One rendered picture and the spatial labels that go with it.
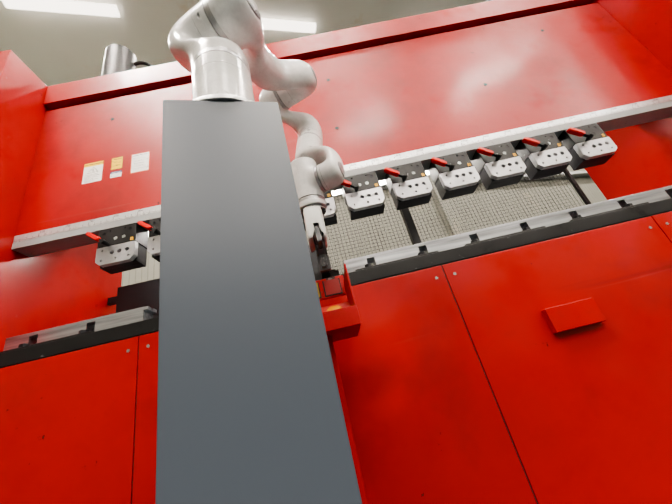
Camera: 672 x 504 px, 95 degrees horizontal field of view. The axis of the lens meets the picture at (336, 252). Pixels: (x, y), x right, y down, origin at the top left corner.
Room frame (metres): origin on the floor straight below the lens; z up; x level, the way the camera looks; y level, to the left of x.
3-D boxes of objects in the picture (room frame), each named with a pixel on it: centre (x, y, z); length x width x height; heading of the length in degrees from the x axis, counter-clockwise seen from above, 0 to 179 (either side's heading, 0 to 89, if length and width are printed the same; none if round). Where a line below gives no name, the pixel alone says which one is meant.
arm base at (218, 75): (0.43, 0.15, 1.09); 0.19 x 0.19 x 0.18
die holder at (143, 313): (1.04, 0.96, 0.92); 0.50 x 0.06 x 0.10; 93
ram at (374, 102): (1.10, -0.24, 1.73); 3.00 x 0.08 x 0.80; 93
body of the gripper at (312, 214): (0.73, 0.04, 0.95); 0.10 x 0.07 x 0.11; 5
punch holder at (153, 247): (1.05, 0.63, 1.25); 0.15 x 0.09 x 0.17; 93
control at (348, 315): (0.77, 0.09, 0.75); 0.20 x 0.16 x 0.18; 95
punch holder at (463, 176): (1.11, -0.57, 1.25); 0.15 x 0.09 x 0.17; 93
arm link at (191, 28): (0.44, 0.18, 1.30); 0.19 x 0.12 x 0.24; 69
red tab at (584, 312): (0.96, -0.62, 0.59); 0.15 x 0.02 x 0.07; 93
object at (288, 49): (1.09, -0.24, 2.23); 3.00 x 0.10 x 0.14; 93
